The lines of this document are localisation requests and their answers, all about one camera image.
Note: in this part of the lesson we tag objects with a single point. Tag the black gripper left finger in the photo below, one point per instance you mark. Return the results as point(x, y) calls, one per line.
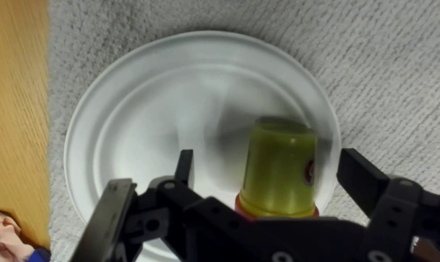
point(118, 218)

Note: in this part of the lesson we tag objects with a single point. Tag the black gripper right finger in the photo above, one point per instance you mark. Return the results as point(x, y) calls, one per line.
point(375, 193)

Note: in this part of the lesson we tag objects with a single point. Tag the white round plate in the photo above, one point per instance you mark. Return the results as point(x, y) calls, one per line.
point(156, 120)

